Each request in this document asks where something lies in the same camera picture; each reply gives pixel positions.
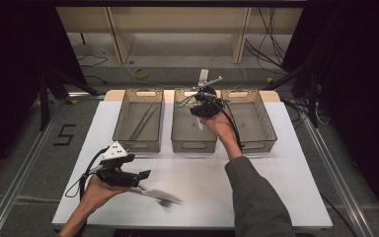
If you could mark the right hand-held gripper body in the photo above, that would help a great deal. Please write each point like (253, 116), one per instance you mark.
(207, 105)

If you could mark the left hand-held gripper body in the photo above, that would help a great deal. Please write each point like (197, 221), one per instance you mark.
(115, 174)

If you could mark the white ceramic spoon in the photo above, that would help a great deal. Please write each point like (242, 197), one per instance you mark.
(200, 125)

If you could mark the transparent grey plastic bin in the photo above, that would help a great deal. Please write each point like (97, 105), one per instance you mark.
(184, 131)
(260, 125)
(128, 128)

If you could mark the metal chopstick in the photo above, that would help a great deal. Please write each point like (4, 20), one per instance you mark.
(146, 123)
(141, 123)

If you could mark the metal fork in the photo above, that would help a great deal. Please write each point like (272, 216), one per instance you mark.
(166, 203)

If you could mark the person's left hand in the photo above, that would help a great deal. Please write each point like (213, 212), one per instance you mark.
(98, 194)

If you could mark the person's right hand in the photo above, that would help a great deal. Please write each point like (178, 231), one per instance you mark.
(220, 130)

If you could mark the white power strip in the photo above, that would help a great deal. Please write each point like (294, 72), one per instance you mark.
(203, 74)

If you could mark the white table sheet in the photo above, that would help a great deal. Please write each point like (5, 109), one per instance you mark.
(194, 184)

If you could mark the light wooden shelf unit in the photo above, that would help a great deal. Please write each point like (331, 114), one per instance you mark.
(177, 23)

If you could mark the black metal stand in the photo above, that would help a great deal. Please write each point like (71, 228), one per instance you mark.
(44, 98)
(312, 95)

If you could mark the black curtain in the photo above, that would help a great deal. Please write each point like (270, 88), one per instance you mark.
(10, 65)
(358, 82)

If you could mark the metal floor rail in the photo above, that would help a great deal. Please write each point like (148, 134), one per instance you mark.
(16, 184)
(339, 177)

